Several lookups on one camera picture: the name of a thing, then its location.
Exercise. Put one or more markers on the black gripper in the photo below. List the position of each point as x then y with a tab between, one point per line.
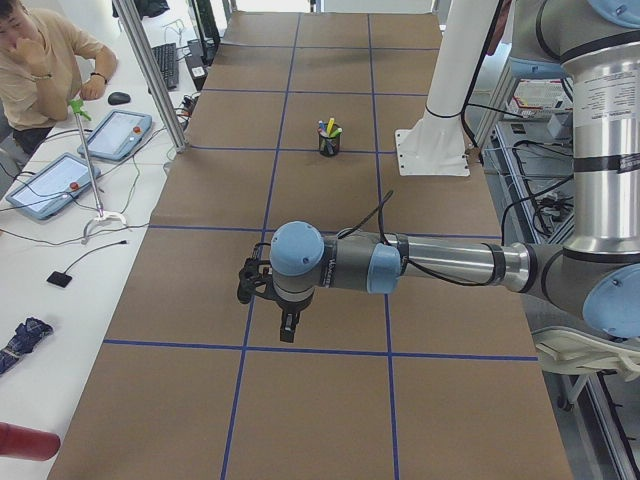
289	307

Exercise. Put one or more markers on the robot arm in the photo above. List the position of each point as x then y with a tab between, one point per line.
594	275

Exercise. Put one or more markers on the black mesh pen cup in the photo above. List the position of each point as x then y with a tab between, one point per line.
328	147

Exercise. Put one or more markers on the small black square pad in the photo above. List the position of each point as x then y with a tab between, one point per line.
60	279

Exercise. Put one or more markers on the far blue teach pendant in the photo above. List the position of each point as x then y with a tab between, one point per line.
117	135

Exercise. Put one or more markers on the blue teach pendant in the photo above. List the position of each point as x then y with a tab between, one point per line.
53	188
117	135

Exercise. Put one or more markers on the folded dark blue umbrella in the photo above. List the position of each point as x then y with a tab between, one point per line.
27	336

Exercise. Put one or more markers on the near blue teach pendant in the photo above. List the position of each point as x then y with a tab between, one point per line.
53	188

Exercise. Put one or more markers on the black computer mouse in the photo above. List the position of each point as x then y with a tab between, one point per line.
118	98

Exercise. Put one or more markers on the red bottle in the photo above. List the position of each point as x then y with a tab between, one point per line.
28	444

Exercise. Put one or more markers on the black keyboard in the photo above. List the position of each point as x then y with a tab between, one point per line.
166	58

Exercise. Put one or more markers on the seated man beige shirt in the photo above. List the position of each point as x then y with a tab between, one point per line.
46	61

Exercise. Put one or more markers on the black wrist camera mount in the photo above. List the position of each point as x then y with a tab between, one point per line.
255	277

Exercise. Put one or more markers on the white camera stand column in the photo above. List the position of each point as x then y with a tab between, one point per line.
435	145

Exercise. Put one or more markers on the aluminium frame post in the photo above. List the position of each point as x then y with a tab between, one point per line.
139	42

